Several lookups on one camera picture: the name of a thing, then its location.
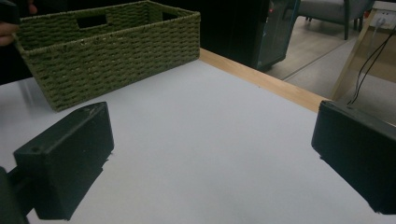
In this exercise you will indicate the green woven basket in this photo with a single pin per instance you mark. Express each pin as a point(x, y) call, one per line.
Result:
point(115, 67)

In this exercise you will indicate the white power strip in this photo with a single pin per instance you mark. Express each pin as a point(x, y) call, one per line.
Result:
point(383, 19)

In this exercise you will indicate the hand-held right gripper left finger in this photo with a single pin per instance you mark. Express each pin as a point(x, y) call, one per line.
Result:
point(65, 158)

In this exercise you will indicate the grey armchair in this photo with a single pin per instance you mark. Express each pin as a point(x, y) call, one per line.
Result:
point(334, 11)

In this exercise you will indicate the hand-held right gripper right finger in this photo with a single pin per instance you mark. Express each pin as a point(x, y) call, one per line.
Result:
point(358, 146)

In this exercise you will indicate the light wooden stand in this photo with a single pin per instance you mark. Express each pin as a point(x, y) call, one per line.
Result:
point(348, 67)

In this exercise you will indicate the black cabinet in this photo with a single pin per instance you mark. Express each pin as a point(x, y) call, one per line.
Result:
point(243, 31)

